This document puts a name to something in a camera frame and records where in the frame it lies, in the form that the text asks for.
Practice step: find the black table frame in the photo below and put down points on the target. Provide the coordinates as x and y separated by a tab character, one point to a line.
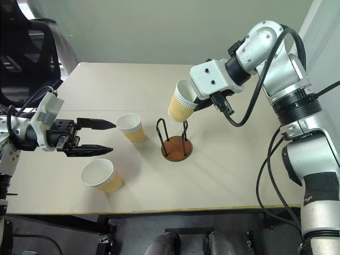
79	224

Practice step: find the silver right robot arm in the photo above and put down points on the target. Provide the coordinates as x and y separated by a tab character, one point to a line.
305	156

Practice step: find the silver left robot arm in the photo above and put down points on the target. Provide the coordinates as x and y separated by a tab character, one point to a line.
18	130

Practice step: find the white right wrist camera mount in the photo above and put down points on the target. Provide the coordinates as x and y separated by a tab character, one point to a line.
210	77

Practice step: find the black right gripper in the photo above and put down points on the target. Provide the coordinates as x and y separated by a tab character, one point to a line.
223	102

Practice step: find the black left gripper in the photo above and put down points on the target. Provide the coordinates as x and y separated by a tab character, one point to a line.
63	130

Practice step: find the black office chair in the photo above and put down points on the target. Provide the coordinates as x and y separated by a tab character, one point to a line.
29	53

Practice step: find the dark rounded shape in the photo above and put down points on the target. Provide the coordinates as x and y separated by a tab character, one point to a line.
223	244
162	244

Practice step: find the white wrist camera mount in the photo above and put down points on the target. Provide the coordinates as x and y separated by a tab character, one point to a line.
210	77
49	106

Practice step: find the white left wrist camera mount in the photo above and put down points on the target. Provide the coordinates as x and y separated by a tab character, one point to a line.
49	106

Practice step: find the yellow ribbed paper cup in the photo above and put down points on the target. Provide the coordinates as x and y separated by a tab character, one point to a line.
99	174
180	107
131	127

